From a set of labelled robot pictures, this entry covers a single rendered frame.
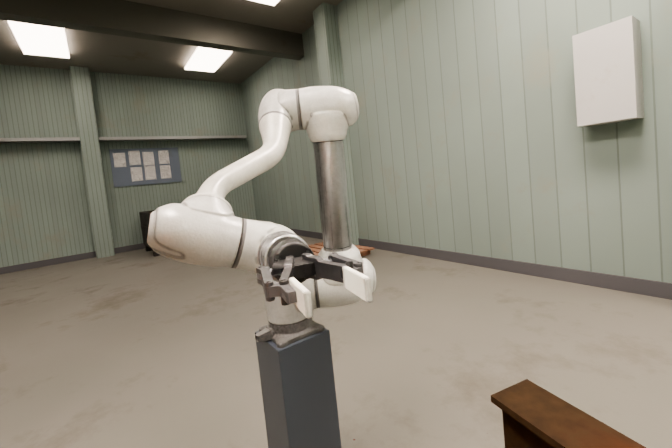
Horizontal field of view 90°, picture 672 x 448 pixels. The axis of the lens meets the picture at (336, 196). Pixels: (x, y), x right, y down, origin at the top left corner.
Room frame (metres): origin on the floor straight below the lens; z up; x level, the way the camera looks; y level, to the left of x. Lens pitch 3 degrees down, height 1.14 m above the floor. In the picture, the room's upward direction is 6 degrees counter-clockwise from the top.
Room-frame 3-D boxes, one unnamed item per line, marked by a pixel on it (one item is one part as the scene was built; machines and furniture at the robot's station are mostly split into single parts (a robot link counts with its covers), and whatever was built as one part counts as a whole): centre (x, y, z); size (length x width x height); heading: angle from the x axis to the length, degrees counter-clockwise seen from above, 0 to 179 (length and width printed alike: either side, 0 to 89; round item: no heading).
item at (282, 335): (1.17, 0.23, 0.63); 0.22 x 0.18 x 0.06; 125
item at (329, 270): (0.50, 0.03, 1.00); 0.11 x 0.01 x 0.04; 44
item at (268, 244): (0.62, 0.11, 1.00); 0.09 x 0.06 x 0.09; 112
